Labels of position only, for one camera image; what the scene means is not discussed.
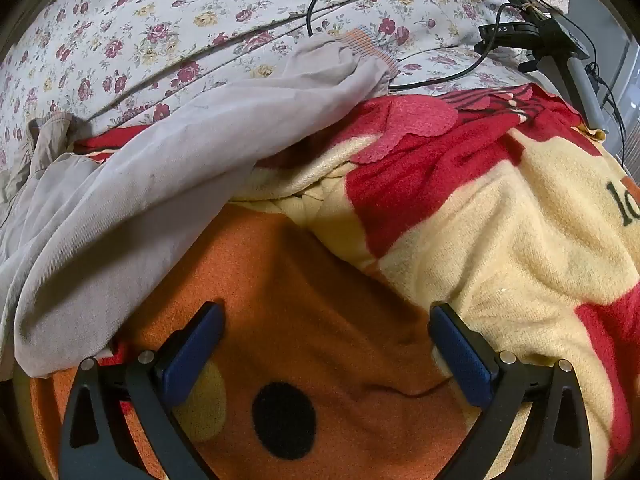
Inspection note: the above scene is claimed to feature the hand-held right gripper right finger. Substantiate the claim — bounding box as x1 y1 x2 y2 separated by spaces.
429 302 608 480

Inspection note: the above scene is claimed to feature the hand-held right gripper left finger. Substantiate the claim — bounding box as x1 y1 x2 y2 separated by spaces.
59 302 226 480

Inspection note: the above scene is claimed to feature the grey jacket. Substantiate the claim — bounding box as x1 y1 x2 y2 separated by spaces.
0 27 397 380

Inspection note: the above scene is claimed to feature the printed fleece blanket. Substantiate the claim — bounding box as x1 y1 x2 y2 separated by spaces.
15 82 640 480

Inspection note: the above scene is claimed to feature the floral quilt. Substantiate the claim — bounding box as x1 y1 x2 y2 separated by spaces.
0 0 551 173

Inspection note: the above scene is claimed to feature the thin black cable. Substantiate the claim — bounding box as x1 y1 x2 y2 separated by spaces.
587 62 628 167

